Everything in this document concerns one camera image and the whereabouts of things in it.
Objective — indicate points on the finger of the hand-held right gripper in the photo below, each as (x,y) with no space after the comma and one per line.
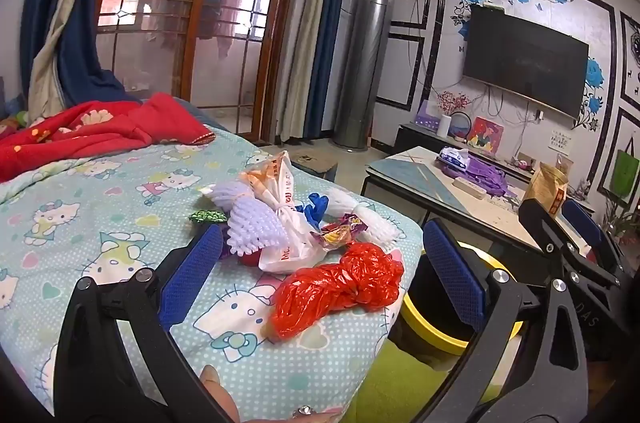
(585,225)
(542,223)

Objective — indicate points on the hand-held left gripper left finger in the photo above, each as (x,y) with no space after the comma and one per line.
(192,275)

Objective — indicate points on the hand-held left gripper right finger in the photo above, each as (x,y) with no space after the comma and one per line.
(452,275)

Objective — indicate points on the purple snack wrapper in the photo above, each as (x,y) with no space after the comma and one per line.
(227,248)

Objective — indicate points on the yellow rimmed black trash can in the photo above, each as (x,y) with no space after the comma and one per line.
(425,328)

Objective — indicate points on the green wrapper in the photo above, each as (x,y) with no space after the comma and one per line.
(207,216)

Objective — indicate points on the white plastic bag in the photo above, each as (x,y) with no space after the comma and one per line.
(287,243)

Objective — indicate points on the red plastic bag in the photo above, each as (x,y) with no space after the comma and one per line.
(340,288)

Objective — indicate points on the orange snack wrapper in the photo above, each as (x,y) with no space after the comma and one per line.
(335,235)

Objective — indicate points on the blue glove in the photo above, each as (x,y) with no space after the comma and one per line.
(315,208)

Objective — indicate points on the person's left hand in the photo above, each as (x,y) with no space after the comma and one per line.
(220,395)

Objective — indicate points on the brown paper bag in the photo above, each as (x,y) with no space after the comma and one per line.
(545,190)

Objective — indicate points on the potted plant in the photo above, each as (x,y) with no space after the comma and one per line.
(620,220)

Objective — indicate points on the green hanging bag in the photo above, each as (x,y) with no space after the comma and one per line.
(625,173)

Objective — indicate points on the purple bag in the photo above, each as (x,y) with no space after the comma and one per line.
(480,175)

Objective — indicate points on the white power strip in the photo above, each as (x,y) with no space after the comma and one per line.
(470,188)

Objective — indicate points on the cartoon cat printed blanket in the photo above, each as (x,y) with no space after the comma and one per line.
(125,213)

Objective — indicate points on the colourful painting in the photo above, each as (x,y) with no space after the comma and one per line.
(489,134)

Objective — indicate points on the coffee table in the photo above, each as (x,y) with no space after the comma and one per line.
(415,173)

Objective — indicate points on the white blue tissue pack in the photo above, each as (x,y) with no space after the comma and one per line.
(452,158)

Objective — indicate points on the round decorative plate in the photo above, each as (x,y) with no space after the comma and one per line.
(461,128)

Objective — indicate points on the white vase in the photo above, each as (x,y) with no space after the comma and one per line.
(444,126)

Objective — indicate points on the dark television stand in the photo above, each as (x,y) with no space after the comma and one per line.
(415,135)

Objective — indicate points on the purple box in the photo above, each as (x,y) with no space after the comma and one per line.
(425,115)

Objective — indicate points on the blue stool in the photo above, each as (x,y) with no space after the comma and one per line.
(312,163)

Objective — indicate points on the red flowered blanket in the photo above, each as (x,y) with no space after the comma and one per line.
(100,128)

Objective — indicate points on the silver tower air conditioner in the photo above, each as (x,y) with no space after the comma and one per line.
(362,68)

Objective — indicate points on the beige curtain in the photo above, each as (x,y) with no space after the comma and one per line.
(65,3)
(300,53)

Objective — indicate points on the wooden framed glass door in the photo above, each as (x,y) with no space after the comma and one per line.
(197,28)

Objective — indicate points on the blue curtain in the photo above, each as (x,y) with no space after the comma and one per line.
(330,28)
(85,28)

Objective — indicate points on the white wall notice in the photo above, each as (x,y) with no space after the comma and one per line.
(561,139)

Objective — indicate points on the white wall socket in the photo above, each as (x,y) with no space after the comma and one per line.
(538,116)

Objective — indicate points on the wall mounted television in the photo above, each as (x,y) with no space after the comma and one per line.
(525,58)

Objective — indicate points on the framed wall clock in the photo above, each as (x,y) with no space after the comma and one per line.
(632,58)

